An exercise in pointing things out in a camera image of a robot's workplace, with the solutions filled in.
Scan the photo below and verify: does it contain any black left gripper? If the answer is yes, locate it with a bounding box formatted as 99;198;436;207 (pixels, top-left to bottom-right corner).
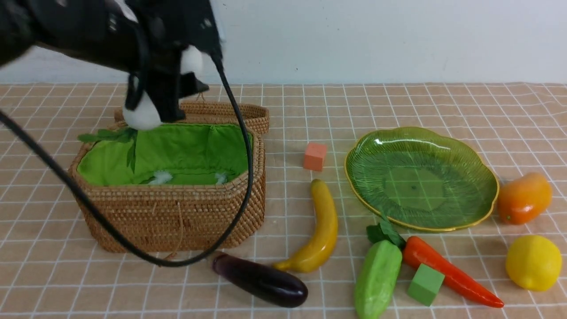
125;0;222;110

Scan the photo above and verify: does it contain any white radish with green leaves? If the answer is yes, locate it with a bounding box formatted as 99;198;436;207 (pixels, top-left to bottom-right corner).
78;46;209;171

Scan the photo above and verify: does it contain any yellow banana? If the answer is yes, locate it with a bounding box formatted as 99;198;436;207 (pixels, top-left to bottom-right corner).
272;179;338;274

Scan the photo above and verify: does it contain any purple eggplant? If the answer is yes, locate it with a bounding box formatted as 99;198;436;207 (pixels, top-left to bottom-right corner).
206;252;309;308

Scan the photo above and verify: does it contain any light green cucumber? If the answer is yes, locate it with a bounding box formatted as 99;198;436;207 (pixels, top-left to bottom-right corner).
354;240;402;319

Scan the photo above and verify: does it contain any orange carrot with leaves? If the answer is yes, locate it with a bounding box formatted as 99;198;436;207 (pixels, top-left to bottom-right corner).
366;218;505;308

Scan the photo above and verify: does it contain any orange mango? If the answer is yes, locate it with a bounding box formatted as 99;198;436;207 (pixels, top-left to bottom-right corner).
496;172;553;225

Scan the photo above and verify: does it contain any yellow lemon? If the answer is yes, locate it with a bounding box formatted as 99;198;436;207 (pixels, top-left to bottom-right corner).
505;235;563;292

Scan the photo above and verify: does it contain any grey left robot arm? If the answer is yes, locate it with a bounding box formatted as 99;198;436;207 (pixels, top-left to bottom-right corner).
0;0;224;130

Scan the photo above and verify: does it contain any woven wicker basket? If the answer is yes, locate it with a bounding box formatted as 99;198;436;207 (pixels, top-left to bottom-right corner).
68;123;249;253

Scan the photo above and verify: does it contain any orange foam cube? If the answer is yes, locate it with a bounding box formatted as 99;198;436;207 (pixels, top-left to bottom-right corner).
303;142;327;172

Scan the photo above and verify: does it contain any checkered beige tablecloth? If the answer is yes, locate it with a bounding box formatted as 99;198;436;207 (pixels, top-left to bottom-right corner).
0;83;567;319

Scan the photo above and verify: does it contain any green glass leaf plate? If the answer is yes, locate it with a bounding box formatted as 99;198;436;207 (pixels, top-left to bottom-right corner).
344;127;500;233

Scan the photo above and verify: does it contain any green foam cube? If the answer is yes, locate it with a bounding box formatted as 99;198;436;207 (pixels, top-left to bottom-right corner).
407;263;445;307

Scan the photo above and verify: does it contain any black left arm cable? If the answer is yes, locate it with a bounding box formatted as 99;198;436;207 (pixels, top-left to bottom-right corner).
0;53;254;268

